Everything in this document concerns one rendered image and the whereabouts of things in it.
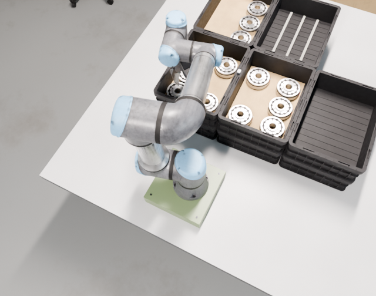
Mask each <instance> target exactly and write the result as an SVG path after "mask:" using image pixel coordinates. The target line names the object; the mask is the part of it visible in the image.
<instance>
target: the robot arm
mask: <svg viewBox="0 0 376 296"><path fill-rule="evenodd" d="M165 24H166V29H165V32H164V37H163V40H162V44H161V46H160V48H159V55H158V58H159V61H160V63H161V64H163V65H165V66H168V67H173V68H172V69H171V70H170V73H171V76H172V78H173V81H174V83H175V84H177V85H178V84H179V76H180V71H182V72H183V74H184V77H185V79H186V81H185V84H184V86H183V90H182V93H181V95H180V97H179V98H177V99H176V100H175V102H174V103H169V102H162V101H158V100H151V99H144V98H140V97H133V96H131V95H130V96H125V95H122V96H119V97H118V98H117V100H116V102H115V105H114V107H113V111H112V116H111V120H110V132H111V134H112V135H113V136H117V137H123V138H125V140H126V141H127V142H128V143H129V144H130V145H132V146H134V147H135V148H136V150H137V152H136V155H135V169H136V171H137V172H138V173H139V174H142V175H144V176H152V177H158V178H162V179H168V180H173V188H174V191H175V192H176V194H177V195H178V196H179V197H180V198H182V199H184V200H188V201H193V200H197V199H200V198H201V197H203V196H204V195H205V194H206V192H207V189H208V186H209V179H208V176H207V174H206V169H207V165H206V160H205V158H204V156H203V155H202V154H201V153H200V152H199V151H198V150H196V149H192V148H186V149H183V150H181V151H178V150H172V149H167V147H166V146H165V145H174V144H178V143H181V142H183V141H185V140H187V139H188V138H189V137H191V136H192V135H194V134H195V133H196V132H197V130H198V129H199V128H200V126H201V125H202V123H203V121H204V118H205V115H206V107H205V105H204V104H205V101H206V96H207V93H208V89H209V85H210V81H211V78H212V74H213V69H214V67H220V66H221V62H222V58H223V47H222V46H221V45H216V44H214V43H204V42H196V41H189V40H188V36H187V19H186V15H185V13H184V12H182V11H179V10H173V11H170V12H169V13H168V14H167V15H166V21H165Z"/></svg>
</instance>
